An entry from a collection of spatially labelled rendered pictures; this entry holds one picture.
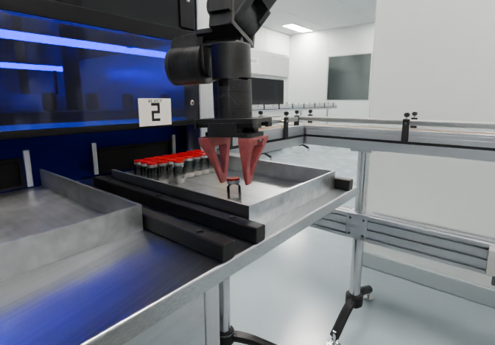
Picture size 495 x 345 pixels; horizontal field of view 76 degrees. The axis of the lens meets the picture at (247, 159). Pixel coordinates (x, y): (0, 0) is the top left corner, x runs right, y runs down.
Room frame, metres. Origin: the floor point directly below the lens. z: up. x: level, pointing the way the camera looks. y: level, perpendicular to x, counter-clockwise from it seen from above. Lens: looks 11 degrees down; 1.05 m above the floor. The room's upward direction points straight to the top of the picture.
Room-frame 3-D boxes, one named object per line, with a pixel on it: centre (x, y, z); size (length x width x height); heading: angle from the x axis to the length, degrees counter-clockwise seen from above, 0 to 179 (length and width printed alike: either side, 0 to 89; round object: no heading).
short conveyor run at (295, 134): (1.24, 0.00, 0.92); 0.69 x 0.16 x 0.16; 141
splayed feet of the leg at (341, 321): (1.36, -0.51, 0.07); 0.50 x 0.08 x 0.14; 141
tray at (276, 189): (0.59, 0.05, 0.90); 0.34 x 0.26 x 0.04; 51
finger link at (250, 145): (0.47, 0.01, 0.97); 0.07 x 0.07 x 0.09; 65
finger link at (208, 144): (0.48, 0.03, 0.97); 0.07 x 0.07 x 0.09; 65
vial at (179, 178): (0.62, 0.14, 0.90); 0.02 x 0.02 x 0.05
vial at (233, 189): (0.47, 0.02, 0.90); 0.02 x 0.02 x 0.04
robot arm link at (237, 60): (0.48, 0.03, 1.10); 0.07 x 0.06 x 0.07; 66
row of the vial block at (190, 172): (0.66, 0.13, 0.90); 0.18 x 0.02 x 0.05; 141
